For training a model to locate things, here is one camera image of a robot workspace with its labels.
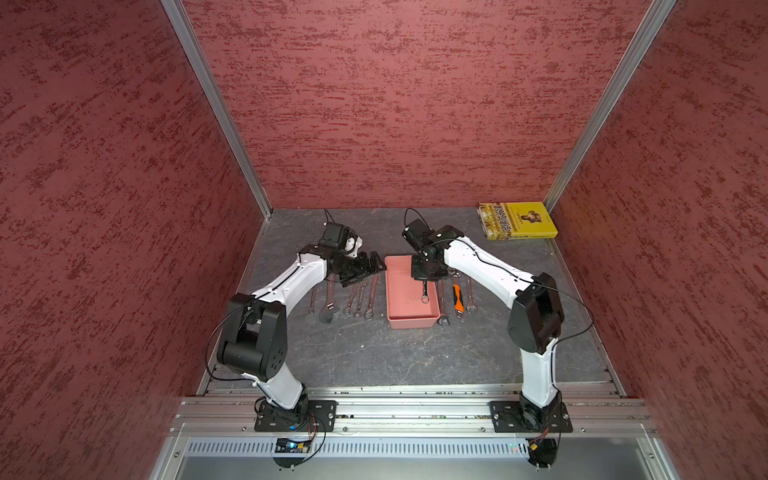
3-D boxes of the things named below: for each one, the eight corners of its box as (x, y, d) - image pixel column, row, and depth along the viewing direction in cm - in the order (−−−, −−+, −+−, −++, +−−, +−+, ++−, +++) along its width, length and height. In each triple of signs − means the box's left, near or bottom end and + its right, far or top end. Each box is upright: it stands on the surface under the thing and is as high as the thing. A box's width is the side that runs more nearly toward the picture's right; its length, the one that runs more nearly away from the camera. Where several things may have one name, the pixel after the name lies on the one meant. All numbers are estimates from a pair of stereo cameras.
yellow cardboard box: (484, 240, 114) (487, 234, 111) (476, 207, 125) (478, 201, 122) (554, 241, 114) (559, 234, 111) (539, 208, 126) (543, 201, 123)
